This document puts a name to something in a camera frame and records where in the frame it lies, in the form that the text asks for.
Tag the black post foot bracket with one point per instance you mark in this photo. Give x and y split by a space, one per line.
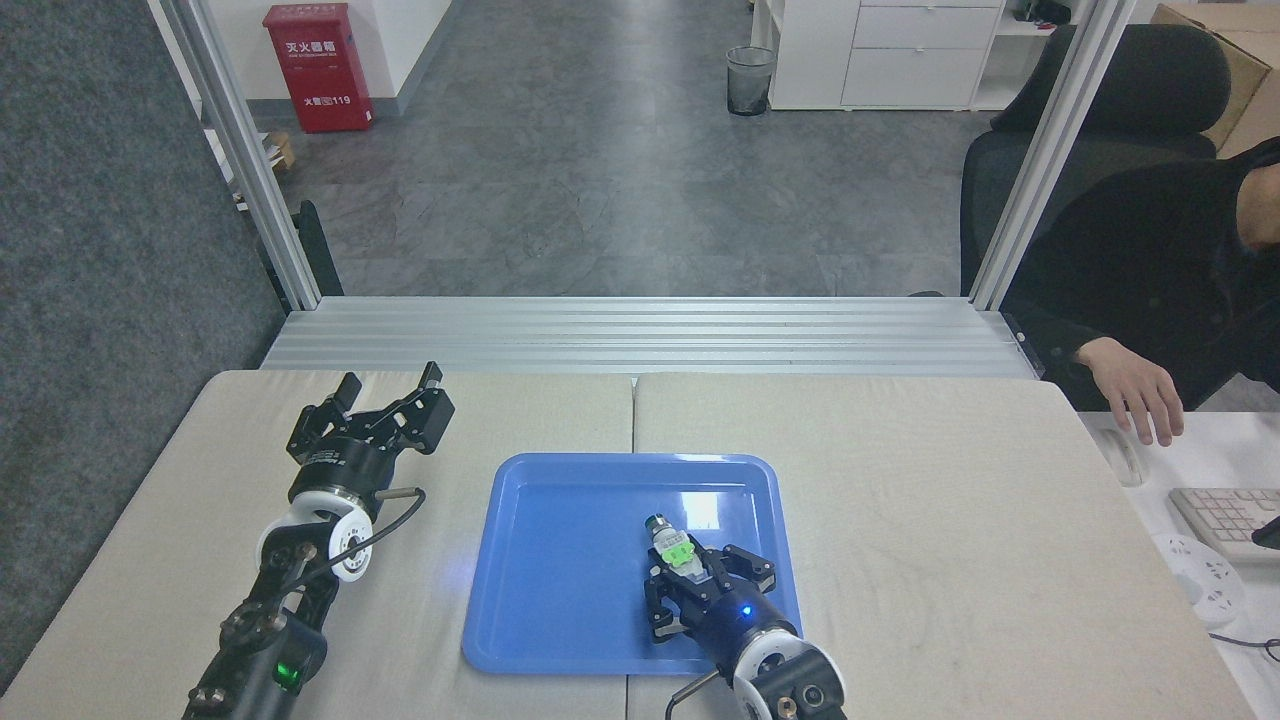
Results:
318 250

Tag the mesh waste bin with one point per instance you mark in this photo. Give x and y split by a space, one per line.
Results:
750 82

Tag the silver aluminium post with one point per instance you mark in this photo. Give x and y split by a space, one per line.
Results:
1050 150
250 170

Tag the small brown box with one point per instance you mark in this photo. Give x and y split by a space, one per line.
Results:
280 150

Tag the silver aluminium rail platform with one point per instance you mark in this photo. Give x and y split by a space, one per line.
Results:
640 335

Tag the white drawer cabinet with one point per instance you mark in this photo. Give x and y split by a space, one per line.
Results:
900 60

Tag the person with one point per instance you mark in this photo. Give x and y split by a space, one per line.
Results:
1150 260

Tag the person's right hand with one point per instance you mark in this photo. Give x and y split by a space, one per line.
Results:
1135 385

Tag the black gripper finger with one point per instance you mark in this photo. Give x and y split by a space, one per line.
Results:
745 568
312 418
662 605
425 415

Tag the grey felt partition panel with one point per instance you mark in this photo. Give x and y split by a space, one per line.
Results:
110 300

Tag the red fire equipment box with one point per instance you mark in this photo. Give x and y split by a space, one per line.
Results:
318 70

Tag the small black device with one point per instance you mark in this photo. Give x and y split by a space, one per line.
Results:
1268 533

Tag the brown cardboard box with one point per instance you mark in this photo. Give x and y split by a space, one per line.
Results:
1250 60

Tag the white power strip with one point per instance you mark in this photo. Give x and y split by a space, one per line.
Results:
1205 580

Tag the white keyboard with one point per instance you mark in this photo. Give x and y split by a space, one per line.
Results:
1215 520

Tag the black office chair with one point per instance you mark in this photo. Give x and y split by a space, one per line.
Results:
1130 100

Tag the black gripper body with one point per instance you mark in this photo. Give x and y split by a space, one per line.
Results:
342 464
740 625

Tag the white computer mouse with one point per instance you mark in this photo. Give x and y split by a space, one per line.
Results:
1125 460

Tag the blue plastic tray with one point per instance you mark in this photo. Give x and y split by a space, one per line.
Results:
570 590

